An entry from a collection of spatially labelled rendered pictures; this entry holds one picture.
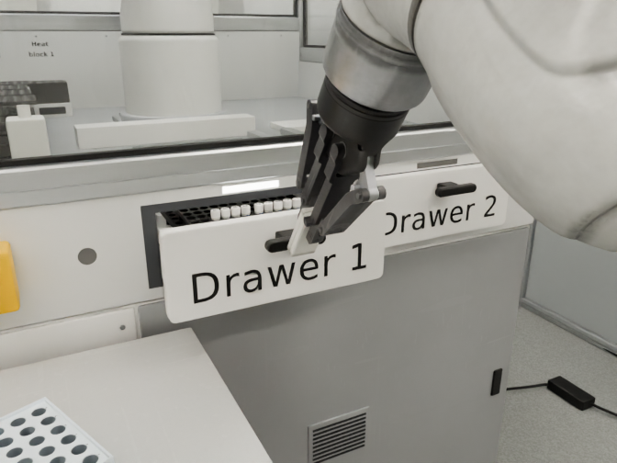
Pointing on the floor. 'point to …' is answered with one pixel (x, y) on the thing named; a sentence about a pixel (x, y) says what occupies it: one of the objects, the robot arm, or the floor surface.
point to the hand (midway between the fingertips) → (308, 231)
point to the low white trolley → (142, 400)
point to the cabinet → (350, 355)
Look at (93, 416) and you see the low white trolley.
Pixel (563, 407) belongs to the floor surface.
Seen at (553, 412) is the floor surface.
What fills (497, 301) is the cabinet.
